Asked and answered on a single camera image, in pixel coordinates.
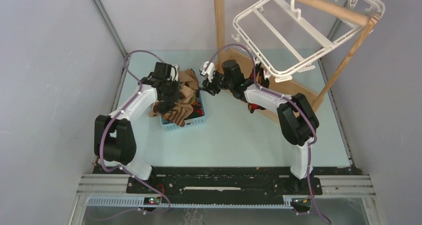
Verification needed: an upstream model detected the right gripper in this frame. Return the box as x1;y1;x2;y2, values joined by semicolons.
201;71;233;97

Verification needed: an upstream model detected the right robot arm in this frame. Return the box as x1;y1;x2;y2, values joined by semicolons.
200;60;319;194

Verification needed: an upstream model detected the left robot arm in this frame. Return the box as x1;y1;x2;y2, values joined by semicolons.
94;62;180;194

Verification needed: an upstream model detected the pile of socks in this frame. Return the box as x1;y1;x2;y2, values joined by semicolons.
148;69;200;127

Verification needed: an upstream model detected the white plastic clip hanger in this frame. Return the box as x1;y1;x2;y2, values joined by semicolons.
225;0;385;82

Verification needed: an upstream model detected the wooden hanger stand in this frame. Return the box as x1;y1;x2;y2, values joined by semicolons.
232;0;385;110

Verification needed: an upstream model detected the light blue perforated basket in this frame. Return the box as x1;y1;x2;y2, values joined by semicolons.
160;92;206;131

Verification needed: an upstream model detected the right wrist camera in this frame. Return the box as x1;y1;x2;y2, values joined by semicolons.
200;61;215;81

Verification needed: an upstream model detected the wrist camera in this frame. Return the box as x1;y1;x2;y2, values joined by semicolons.
200;61;215;81
170;64;180;81

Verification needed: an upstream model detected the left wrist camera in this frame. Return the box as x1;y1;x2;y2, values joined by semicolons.
170;64;180;81

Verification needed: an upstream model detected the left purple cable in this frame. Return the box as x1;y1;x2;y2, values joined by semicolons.
99;49;172;216

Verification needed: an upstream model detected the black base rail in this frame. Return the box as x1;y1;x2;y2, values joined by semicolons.
94;165;330;207

